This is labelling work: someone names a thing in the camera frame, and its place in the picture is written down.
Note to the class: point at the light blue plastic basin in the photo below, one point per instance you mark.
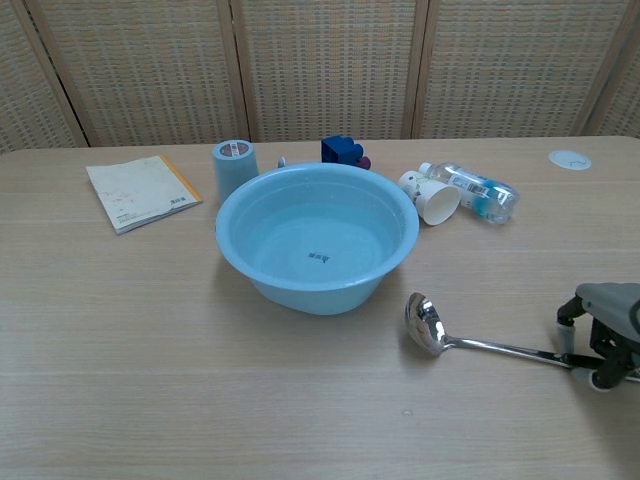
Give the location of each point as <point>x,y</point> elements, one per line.
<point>320,240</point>

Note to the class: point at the light blue plastic mug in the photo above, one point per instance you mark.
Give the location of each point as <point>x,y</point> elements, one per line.
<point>232,172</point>

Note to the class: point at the purple toy building block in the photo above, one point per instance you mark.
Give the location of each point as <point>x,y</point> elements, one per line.
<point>365,162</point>

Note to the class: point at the white round table grommet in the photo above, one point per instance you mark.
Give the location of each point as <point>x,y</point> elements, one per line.
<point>569,160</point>

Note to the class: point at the white paper cup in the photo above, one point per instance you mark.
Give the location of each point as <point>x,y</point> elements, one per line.
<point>440,204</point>

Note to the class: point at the woven folding screen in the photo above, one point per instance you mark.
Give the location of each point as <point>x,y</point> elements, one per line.
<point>330,70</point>

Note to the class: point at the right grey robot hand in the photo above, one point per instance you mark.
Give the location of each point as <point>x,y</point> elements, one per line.
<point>612,305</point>

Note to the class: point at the clear plastic water bottle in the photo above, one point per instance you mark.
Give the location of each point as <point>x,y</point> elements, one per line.
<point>480,192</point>

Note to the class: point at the white notebook with orange spine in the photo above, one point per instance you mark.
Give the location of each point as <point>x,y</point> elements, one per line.
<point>140,192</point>

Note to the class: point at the blue toy building block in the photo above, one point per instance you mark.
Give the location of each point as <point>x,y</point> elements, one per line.
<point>337,149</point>

